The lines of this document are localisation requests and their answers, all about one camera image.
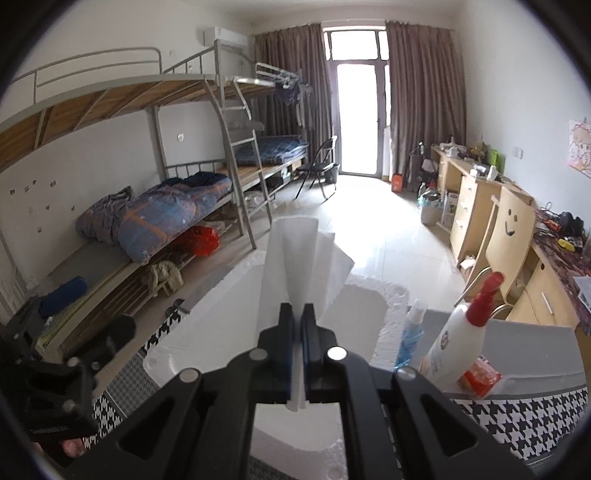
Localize brown curtain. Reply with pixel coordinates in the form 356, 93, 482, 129
253, 24, 334, 144
385, 21, 467, 178

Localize grey metal bunk bed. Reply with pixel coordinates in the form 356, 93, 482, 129
0, 45, 273, 365
231, 62, 310, 204

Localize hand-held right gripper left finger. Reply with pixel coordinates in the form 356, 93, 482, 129
60, 302, 296, 480

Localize hanging dark clothes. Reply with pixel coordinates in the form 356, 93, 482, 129
272, 74, 308, 107

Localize wooden chair smiley face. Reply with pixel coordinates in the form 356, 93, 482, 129
455, 186, 536, 319

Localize metal bin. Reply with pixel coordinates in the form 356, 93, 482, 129
418, 190, 443, 227

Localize blue liquid spray bottle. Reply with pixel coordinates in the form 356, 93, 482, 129
396, 299, 428, 370

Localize dark blue bedding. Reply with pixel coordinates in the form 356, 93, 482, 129
235, 135, 309, 166

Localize white tissue paper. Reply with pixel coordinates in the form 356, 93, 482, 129
259, 215, 356, 414

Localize olive cloth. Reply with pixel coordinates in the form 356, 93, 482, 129
142, 259, 184, 296

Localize glass balcony door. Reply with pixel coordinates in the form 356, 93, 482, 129
323, 28, 391, 178

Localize white bottle red sprayer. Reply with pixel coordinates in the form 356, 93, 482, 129
420, 271, 505, 391

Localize white air conditioner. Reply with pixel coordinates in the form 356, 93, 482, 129
202, 27, 249, 49

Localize red packet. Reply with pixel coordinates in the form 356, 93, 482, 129
458, 357, 503, 398

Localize pink wall poster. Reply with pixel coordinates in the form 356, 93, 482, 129
567, 119, 591, 178

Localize houndstooth tablecloth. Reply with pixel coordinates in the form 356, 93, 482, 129
90, 295, 589, 480

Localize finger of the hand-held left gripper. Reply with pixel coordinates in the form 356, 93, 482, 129
65, 315, 137, 374
9, 276, 89, 352

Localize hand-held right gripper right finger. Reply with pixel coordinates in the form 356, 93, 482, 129
301, 302, 539, 480

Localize black headphones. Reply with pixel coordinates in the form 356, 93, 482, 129
556, 211, 585, 236

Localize white papers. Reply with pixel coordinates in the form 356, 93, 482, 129
573, 274, 591, 310

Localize white foam box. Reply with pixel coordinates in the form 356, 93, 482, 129
142, 249, 413, 480

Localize light wooden drawer desk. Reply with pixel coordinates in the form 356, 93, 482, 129
431, 145, 536, 273

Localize blue patterned quilt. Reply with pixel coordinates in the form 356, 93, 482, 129
76, 172, 233, 265

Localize red plastic bag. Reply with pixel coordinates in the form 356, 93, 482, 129
178, 225, 220, 258

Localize grey green mattress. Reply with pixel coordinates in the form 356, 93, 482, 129
37, 240, 139, 352

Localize black folding chair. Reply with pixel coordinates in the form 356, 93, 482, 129
294, 137, 339, 200

